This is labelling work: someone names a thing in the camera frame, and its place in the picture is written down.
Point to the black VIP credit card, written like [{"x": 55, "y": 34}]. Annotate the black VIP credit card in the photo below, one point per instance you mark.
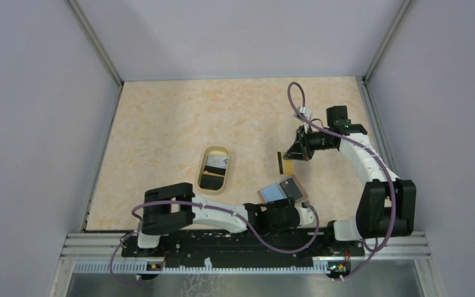
[{"x": 211, "y": 182}]

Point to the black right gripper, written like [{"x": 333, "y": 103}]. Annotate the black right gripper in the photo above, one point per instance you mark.
[{"x": 301, "y": 149}]

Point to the white slotted cable duct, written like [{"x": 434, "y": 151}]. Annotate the white slotted cable duct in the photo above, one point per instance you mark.
[{"x": 143, "y": 267}]

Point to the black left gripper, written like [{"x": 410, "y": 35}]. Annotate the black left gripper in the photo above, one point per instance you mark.
[{"x": 271, "y": 205}]

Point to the silver VIP credit card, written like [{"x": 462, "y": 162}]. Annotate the silver VIP credit card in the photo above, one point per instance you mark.
[{"x": 217, "y": 161}]

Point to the beige oval tray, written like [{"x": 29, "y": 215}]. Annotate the beige oval tray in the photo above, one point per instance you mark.
[{"x": 204, "y": 169}]

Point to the gold VIP credit card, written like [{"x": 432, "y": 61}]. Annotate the gold VIP credit card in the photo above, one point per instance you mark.
[{"x": 285, "y": 165}]

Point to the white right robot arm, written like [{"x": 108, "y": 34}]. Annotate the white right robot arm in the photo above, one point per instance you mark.
[{"x": 387, "y": 204}]

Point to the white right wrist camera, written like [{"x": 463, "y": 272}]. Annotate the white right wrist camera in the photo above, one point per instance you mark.
[{"x": 305, "y": 112}]

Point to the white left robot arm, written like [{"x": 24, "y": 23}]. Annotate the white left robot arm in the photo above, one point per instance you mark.
[{"x": 174, "y": 207}]

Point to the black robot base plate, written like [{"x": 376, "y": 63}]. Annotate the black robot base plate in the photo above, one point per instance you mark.
[{"x": 190, "y": 248}]

